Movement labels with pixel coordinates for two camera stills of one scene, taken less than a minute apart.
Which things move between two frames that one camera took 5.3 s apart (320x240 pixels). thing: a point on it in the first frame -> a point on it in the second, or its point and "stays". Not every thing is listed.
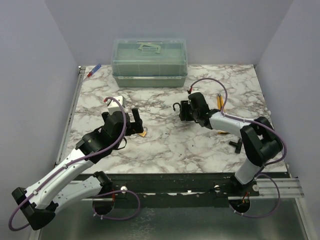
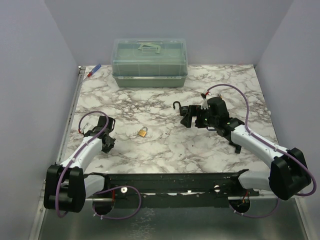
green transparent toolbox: [149, 62] stays
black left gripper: [136, 127] -> [107, 148]
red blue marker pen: [94, 70] stays
